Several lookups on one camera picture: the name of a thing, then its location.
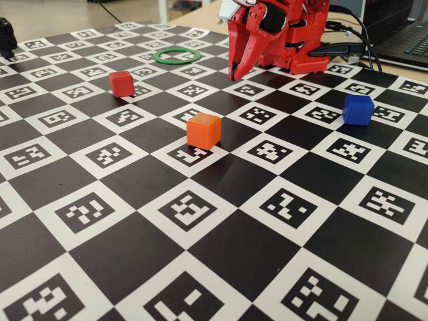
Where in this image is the black laptop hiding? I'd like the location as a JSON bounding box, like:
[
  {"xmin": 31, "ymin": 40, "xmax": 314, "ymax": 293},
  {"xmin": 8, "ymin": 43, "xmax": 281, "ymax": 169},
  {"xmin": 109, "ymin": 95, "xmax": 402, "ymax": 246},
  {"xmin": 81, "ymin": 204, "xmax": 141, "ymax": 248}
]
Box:
[{"xmin": 362, "ymin": 0, "xmax": 428, "ymax": 70}]

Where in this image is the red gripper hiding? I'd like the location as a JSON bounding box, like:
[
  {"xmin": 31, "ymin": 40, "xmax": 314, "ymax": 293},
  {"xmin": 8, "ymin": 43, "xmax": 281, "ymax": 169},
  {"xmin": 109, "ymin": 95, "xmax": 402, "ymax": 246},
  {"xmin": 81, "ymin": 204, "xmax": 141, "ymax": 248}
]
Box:
[{"xmin": 228, "ymin": 0, "xmax": 292, "ymax": 82}]

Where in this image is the red cube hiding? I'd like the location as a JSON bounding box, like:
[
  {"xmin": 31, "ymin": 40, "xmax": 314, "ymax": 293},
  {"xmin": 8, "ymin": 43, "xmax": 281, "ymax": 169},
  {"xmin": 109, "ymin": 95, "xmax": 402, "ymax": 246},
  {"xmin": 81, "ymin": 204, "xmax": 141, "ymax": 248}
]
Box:
[{"xmin": 109, "ymin": 70, "xmax": 135, "ymax": 98}]

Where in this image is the black power plug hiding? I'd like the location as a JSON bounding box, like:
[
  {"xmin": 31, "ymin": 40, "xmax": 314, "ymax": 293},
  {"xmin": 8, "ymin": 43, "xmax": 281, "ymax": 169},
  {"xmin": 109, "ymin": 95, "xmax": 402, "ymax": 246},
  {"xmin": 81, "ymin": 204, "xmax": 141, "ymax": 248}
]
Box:
[{"xmin": 309, "ymin": 42, "xmax": 364, "ymax": 58}]

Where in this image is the blue cube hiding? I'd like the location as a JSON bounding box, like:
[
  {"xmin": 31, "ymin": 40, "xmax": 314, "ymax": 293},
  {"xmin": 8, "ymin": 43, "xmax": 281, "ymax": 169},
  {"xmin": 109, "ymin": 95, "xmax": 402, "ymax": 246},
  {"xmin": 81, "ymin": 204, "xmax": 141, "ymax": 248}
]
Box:
[{"xmin": 342, "ymin": 94, "xmax": 375, "ymax": 126}]

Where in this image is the black white marker mat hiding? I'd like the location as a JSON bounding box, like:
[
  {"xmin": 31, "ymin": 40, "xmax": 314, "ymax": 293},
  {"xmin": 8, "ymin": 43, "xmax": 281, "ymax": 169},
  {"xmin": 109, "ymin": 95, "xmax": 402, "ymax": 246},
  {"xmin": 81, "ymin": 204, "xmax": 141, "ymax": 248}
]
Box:
[{"xmin": 0, "ymin": 21, "xmax": 428, "ymax": 321}]

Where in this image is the green ring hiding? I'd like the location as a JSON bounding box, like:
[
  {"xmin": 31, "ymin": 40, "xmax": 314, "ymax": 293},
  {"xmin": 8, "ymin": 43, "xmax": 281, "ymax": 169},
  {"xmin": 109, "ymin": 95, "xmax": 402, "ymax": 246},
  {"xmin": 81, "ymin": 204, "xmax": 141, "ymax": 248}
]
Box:
[{"xmin": 152, "ymin": 47, "xmax": 203, "ymax": 65}]

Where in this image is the orange cube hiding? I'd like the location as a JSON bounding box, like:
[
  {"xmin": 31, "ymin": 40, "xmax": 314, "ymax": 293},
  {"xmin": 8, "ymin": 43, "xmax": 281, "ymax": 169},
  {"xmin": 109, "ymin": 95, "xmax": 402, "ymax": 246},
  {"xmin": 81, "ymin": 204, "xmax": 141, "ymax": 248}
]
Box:
[{"xmin": 186, "ymin": 112, "xmax": 222, "ymax": 150}]

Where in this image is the black clamp device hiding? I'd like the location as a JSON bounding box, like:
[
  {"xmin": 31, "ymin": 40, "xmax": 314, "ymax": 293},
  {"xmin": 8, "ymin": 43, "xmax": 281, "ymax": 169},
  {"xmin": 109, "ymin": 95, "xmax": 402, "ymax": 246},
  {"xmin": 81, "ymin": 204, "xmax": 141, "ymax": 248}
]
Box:
[{"xmin": 0, "ymin": 18, "xmax": 18, "ymax": 61}]

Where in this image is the black cable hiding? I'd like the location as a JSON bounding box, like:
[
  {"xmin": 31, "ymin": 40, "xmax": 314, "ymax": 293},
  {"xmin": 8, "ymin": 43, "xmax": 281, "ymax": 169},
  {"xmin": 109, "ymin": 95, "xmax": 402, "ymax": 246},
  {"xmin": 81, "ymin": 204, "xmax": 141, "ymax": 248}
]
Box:
[
  {"xmin": 326, "ymin": 21, "xmax": 375, "ymax": 70},
  {"xmin": 329, "ymin": 5, "xmax": 384, "ymax": 72}
]

